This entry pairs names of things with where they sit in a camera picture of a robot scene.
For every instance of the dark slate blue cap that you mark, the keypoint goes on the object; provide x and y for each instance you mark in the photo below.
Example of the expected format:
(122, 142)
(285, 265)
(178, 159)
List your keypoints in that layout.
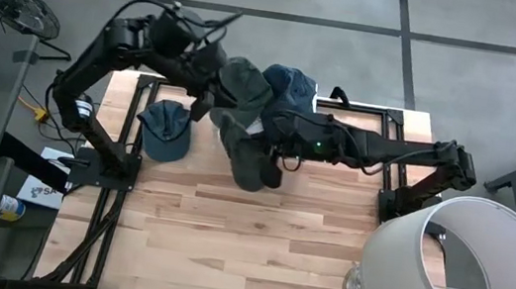
(164, 137)

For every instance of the blue denim cap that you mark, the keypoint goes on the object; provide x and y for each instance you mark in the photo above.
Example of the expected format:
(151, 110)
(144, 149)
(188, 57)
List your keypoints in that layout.
(295, 89)

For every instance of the dark green cap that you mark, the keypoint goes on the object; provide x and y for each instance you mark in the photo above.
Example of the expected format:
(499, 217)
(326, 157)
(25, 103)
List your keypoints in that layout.
(243, 162)

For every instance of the grey-green cap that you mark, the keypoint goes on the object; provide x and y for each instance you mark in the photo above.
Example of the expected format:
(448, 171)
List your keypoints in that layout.
(246, 85)

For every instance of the white and yellow can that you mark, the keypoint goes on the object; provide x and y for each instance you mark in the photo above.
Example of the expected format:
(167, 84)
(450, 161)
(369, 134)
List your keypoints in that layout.
(12, 208)

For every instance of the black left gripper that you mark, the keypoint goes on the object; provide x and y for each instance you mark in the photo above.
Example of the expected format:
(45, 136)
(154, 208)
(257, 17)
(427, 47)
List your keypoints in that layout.
(206, 65)

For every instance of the black aluminium table frame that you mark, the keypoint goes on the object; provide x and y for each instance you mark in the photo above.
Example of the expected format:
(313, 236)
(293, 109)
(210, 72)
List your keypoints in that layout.
(367, 110)

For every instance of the black desk support bar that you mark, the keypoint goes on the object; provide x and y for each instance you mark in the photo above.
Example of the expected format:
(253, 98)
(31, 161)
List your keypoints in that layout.
(26, 159)

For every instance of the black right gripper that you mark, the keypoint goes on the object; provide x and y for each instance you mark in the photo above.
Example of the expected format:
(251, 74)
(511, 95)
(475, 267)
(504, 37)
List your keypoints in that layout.
(308, 138)

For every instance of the black table clamp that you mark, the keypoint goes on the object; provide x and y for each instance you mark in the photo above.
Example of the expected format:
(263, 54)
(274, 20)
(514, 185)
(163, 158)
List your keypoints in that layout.
(340, 93)

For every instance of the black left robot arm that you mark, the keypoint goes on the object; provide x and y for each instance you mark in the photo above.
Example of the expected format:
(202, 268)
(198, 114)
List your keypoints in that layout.
(89, 60)

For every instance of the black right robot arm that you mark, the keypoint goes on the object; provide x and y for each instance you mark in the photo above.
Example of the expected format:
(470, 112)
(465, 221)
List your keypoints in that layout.
(397, 150)

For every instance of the white printed cardboard box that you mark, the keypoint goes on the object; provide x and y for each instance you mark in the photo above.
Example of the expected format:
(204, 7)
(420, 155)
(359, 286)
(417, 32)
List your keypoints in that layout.
(39, 190)

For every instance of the yellow power plug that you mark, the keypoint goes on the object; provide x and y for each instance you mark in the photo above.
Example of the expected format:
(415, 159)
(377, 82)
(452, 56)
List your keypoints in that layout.
(42, 113)

